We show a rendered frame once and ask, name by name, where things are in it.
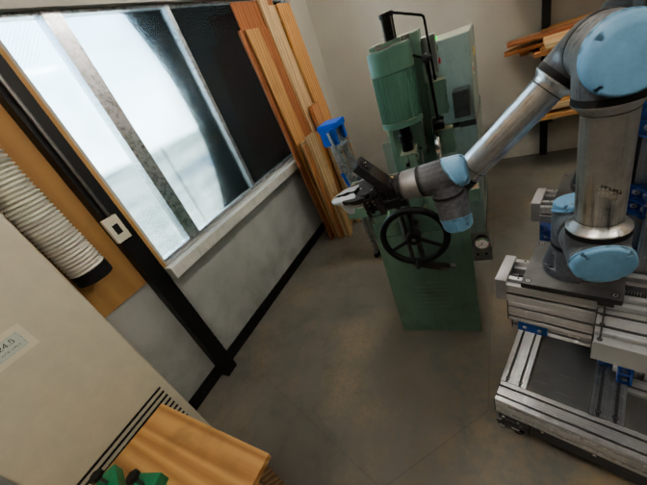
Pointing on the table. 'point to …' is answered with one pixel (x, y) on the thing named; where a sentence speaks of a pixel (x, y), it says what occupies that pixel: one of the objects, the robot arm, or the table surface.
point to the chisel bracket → (410, 158)
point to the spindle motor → (396, 86)
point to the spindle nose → (405, 139)
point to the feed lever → (433, 94)
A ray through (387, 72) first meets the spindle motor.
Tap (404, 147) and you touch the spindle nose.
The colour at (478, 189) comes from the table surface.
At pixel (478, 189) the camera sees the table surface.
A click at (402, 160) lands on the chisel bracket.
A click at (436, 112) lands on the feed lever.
